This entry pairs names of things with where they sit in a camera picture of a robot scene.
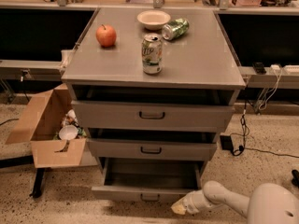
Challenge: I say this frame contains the grey bottom drawer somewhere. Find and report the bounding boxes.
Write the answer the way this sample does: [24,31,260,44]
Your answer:
[92,158,205,203]

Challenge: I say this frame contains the grey drawer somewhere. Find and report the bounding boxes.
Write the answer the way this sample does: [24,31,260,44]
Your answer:
[88,139,217,161]
[72,101,234,133]
[92,158,205,203]

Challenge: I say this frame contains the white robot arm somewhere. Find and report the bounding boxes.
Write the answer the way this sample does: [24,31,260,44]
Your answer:
[171,181,299,224]

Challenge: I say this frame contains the grey middle drawer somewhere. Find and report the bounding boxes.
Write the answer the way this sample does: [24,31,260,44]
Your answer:
[88,139,217,161]

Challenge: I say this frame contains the grey metal drawer cabinet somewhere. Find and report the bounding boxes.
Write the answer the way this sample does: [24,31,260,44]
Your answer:
[61,7,247,177]

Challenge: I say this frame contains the grey top drawer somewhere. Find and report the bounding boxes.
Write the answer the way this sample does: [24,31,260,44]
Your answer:
[72,101,234,133]

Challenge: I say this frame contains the black power adapter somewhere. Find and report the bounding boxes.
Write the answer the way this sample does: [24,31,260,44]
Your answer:
[221,135,234,151]

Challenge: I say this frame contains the black object on floor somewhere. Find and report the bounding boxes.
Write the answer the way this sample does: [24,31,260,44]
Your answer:
[292,170,299,188]

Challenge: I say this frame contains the white cup in box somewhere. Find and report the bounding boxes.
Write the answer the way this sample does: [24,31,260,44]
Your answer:
[59,125,78,140]

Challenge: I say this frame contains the black table leg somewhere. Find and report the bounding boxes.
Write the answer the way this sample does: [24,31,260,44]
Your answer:
[30,168,45,199]

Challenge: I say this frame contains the brown cardboard box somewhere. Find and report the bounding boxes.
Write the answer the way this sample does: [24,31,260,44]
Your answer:
[6,85,88,168]

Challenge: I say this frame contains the upright green soda can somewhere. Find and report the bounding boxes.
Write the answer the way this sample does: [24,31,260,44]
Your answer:
[141,33,163,75]

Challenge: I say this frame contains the white power strip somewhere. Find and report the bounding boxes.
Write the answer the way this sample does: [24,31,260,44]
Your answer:
[271,64,299,75]

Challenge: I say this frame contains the lying green soda can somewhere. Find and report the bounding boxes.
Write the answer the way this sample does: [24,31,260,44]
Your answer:
[162,18,189,41]

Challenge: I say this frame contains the red apple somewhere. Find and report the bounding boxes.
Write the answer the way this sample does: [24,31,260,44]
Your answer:
[96,24,117,48]

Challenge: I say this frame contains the white ceramic bowl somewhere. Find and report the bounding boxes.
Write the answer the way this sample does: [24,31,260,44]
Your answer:
[137,10,171,31]

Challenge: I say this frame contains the black floor cable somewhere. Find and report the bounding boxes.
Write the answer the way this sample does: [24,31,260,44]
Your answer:
[230,100,299,160]

